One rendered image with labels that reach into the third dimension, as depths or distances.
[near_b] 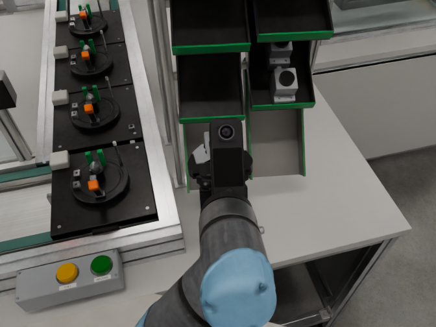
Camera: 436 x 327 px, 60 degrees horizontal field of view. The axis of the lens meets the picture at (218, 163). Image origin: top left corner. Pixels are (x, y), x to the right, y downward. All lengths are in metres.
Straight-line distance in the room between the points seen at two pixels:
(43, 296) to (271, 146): 0.60
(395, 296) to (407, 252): 0.25
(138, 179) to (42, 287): 0.32
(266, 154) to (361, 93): 0.93
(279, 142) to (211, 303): 0.62
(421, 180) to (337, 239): 1.49
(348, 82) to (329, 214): 0.77
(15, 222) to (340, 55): 1.25
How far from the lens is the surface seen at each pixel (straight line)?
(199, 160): 0.60
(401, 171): 2.46
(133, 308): 0.93
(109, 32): 1.52
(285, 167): 0.94
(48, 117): 1.22
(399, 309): 1.99
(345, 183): 1.14
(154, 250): 0.92
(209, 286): 0.38
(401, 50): 1.74
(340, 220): 1.06
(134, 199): 0.93
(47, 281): 0.90
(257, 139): 0.93
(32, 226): 1.04
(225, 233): 0.42
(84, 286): 0.87
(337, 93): 1.71
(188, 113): 0.78
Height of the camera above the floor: 1.72
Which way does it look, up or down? 50 degrees down
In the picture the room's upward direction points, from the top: straight up
